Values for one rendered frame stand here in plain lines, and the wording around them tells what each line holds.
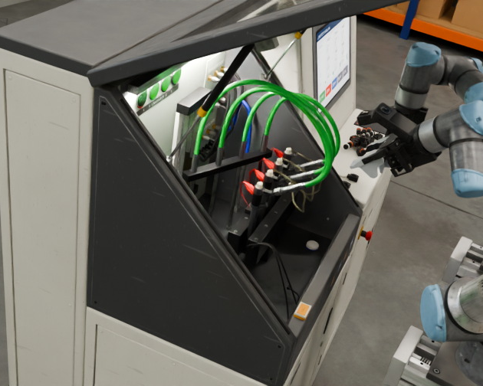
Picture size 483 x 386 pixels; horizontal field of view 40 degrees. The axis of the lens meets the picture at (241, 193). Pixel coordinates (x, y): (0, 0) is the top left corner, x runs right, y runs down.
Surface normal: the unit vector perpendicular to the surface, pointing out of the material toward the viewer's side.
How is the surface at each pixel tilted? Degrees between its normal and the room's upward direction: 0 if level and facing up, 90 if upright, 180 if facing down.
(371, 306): 0
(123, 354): 90
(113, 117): 90
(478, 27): 90
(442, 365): 0
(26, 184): 90
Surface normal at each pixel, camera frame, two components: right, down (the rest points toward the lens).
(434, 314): -1.00, 0.00
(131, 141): -0.39, 0.45
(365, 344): 0.15, -0.83
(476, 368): -0.68, -0.01
